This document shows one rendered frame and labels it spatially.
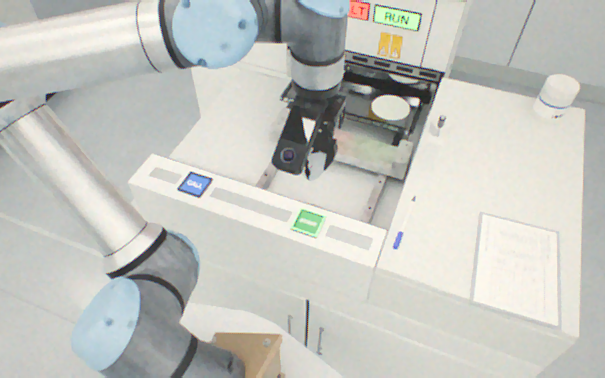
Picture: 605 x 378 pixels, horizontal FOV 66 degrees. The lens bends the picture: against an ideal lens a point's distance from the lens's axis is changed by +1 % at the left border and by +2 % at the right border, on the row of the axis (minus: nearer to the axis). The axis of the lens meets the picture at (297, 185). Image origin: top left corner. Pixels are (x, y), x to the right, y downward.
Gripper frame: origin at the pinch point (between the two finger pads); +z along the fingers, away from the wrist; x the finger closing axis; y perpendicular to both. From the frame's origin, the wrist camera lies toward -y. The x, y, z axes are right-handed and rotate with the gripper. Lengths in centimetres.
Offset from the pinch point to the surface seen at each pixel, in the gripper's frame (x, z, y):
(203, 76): 61, 36, 59
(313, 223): -1.0, 14.3, 0.9
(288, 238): 2.3, 14.9, -4.0
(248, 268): 12.7, 33.3, -4.0
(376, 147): -5.3, 22.7, 34.8
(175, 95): 129, 111, 120
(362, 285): -13.6, 22.3, -4.0
